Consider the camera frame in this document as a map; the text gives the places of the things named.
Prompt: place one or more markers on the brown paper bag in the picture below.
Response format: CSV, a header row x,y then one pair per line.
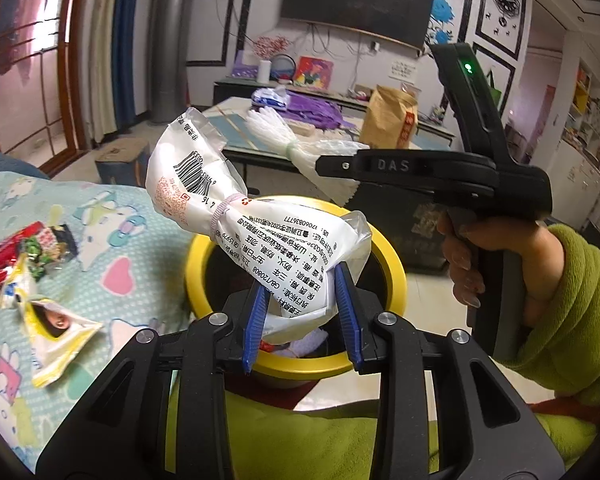
x,y
387,120

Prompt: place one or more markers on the red snack wrapper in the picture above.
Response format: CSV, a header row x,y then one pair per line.
x,y
12,247

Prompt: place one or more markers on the beige curtain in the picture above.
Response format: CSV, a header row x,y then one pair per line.
x,y
105,45

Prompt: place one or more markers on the person's green clothing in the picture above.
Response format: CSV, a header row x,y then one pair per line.
x,y
305,440

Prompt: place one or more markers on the white paper sign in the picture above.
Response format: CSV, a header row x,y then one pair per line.
x,y
403,69

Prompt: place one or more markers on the black television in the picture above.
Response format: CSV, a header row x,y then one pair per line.
x,y
360,0

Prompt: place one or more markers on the person's right forearm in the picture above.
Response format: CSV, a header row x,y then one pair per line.
x,y
579,320

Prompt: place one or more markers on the yellow rimmed trash bin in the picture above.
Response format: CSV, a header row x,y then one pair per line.
x,y
389,270

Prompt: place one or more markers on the black box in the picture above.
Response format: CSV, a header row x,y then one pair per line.
x,y
404,230

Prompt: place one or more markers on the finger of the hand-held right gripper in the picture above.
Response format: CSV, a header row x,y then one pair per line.
x,y
404,167

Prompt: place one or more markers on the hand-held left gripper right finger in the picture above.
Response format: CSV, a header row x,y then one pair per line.
x,y
349,320

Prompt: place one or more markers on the blue padded stool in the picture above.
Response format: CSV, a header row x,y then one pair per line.
x,y
122,160

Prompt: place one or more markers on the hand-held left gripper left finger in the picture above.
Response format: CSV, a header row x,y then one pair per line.
x,y
254,330

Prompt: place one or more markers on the small yellow white snack wrapper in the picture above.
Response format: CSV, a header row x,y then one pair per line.
x,y
17,285

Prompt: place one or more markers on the round blue ornament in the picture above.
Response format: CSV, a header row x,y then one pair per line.
x,y
284,72

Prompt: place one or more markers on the blue white tissue pack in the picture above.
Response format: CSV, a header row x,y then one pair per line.
x,y
267,97

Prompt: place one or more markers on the red white flower decoration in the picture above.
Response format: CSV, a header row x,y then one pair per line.
x,y
269,46

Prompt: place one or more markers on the framed wall clock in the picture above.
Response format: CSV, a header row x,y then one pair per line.
x,y
503,5

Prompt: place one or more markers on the dark colourful snack wrapper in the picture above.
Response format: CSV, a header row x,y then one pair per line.
x,y
55,250

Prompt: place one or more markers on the blue curtain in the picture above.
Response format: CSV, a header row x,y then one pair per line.
x,y
128,45

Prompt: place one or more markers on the clear plastic bag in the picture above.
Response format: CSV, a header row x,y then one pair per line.
x,y
300,147

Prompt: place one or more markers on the person's right hand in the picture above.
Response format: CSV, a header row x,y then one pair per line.
x,y
460,270

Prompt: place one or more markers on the purple box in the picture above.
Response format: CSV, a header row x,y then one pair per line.
x,y
245,67

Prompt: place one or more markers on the wooden glass sliding door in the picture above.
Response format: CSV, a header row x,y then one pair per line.
x,y
75,60

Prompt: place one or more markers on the printed cartoon blanket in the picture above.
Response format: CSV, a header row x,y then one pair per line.
x,y
130,270

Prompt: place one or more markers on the colourful painting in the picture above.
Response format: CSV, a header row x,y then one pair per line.
x,y
313,72

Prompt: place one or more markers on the large yellow white snack wrapper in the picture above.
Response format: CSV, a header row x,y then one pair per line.
x,y
55,340

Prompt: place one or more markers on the grey cylindrical air conditioner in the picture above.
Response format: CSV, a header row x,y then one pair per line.
x,y
172,45

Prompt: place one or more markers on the white paper roll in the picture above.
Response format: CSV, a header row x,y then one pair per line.
x,y
264,72

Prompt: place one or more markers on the black picture frame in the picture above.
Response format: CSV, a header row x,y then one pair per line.
x,y
499,75

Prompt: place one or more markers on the purple bag on table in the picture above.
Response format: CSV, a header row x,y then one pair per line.
x,y
312,109

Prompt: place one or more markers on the blue sofa cushion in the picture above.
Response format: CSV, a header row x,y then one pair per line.
x,y
10,165

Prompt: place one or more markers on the white printed plastic bag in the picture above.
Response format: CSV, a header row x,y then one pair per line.
x,y
280,245

